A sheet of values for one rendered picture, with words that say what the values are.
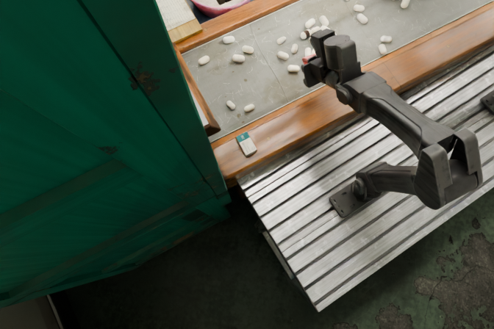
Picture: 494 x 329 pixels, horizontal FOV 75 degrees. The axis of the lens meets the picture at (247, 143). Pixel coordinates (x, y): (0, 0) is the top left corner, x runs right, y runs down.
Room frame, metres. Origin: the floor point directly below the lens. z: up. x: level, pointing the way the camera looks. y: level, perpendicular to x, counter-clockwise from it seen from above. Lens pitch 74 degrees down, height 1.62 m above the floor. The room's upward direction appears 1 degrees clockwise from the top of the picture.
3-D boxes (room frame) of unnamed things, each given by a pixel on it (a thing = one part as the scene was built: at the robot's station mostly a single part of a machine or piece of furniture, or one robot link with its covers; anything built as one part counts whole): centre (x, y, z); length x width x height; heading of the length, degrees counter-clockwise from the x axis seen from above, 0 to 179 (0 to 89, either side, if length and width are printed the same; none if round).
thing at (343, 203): (0.14, -0.34, 0.71); 0.20 x 0.07 x 0.08; 123
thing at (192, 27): (0.72, 0.29, 0.77); 0.33 x 0.15 x 0.01; 29
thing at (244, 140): (0.24, 0.00, 0.78); 0.06 x 0.04 x 0.02; 29
